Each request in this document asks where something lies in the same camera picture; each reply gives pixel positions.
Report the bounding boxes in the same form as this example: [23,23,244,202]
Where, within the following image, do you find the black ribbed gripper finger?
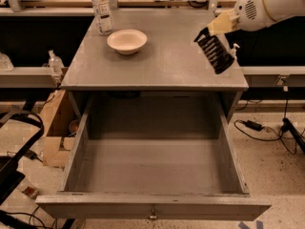
[194,28,234,74]

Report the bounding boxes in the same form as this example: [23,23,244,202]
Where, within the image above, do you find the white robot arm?
[194,0,305,74]

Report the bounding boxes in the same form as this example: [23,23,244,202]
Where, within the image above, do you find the open grey top drawer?
[37,93,271,220]

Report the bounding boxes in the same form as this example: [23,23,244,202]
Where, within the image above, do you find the metal drawer knob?
[148,209,158,221]

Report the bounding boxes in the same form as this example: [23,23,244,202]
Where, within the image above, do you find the small white pump bottle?
[232,43,240,59]

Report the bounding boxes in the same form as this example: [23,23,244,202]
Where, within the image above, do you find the white ceramic bowl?
[107,30,148,55]

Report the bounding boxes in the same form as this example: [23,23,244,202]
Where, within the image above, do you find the clear plastic water bottle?
[91,0,112,35]

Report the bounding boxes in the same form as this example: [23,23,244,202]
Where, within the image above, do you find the clear pump sanitizer bottle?
[49,51,64,73]

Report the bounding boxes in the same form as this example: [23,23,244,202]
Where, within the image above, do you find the brown cardboard box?
[40,90,74,168]

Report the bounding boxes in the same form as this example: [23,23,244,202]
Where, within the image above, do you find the clear plastic dome container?
[0,52,13,72]

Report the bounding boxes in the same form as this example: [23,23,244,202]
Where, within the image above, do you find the black power adapter cable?
[234,119,299,156]

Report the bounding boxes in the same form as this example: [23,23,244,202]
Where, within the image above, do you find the black chair frame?
[0,109,46,205]

